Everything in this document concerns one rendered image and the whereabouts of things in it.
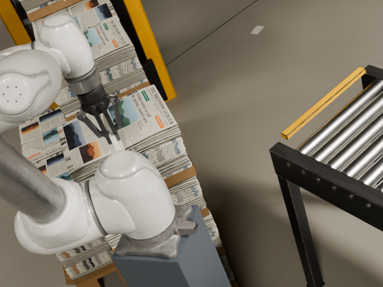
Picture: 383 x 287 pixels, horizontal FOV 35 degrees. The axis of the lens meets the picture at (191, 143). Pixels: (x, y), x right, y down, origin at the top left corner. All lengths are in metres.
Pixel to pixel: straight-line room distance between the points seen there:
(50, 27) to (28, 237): 0.52
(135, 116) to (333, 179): 0.67
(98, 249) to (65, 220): 1.29
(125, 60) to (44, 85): 1.46
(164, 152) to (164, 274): 0.46
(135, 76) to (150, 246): 1.04
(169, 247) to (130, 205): 0.18
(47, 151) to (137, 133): 1.02
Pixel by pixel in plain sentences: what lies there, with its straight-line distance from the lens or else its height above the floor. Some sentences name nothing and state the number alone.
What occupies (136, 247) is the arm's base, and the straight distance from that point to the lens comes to 1.64.
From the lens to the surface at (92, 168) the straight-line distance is 1.93.
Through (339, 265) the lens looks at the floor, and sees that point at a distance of 2.74.
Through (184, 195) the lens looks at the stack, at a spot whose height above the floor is 0.75.
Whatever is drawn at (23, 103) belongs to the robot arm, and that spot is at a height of 1.73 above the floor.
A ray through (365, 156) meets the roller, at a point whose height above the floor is 0.80.
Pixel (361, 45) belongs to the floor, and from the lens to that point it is 3.96.
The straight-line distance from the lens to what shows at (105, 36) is 2.55.
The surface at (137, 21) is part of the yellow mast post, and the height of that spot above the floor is 0.60.
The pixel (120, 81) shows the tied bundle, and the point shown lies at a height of 0.93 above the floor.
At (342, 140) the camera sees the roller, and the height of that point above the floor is 0.79.
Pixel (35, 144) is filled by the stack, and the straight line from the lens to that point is 2.99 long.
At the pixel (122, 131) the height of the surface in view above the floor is 1.06.
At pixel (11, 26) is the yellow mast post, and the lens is 3.54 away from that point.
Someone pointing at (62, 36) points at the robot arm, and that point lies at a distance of 1.54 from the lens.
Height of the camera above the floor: 2.19
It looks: 38 degrees down
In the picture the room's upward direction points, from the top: 21 degrees counter-clockwise
